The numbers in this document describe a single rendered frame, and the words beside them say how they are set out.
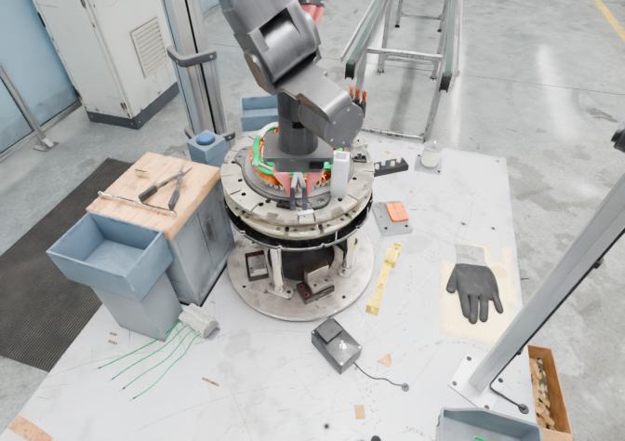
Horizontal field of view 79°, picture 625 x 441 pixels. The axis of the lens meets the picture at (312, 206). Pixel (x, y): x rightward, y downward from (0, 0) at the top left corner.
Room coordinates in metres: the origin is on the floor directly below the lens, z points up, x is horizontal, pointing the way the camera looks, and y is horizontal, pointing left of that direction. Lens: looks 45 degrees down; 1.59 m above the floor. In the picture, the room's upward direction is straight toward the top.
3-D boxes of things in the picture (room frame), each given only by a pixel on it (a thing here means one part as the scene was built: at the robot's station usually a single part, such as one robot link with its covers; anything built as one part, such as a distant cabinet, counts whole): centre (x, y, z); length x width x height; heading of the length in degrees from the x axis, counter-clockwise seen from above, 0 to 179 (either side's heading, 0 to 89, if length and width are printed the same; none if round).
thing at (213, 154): (0.80, 0.27, 0.91); 0.07 x 0.07 x 0.25; 54
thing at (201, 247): (0.59, 0.32, 0.91); 0.19 x 0.19 x 0.26; 71
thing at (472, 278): (0.54, -0.41, 0.79); 0.24 x 0.13 x 0.02; 164
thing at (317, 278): (0.51, -0.01, 0.85); 0.06 x 0.04 x 0.05; 118
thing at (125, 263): (0.44, 0.37, 0.92); 0.17 x 0.11 x 0.28; 71
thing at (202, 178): (0.59, 0.33, 1.05); 0.20 x 0.19 x 0.02; 161
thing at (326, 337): (0.37, -0.05, 0.81); 0.10 x 0.06 x 0.06; 41
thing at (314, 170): (0.46, 0.02, 1.21); 0.07 x 0.07 x 0.09; 2
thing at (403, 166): (0.99, -0.24, 0.79); 0.15 x 0.05 x 0.02; 107
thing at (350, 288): (0.62, 0.03, 0.80); 0.39 x 0.39 x 0.01
